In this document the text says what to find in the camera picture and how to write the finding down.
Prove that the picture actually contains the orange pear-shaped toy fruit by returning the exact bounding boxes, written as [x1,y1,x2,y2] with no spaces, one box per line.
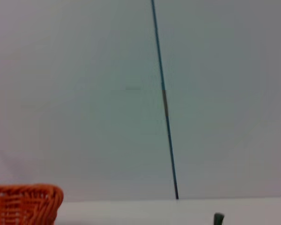
[213,212,226,225]

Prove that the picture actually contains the orange woven plastic basket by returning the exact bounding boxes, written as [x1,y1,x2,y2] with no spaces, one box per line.
[0,183,65,225]

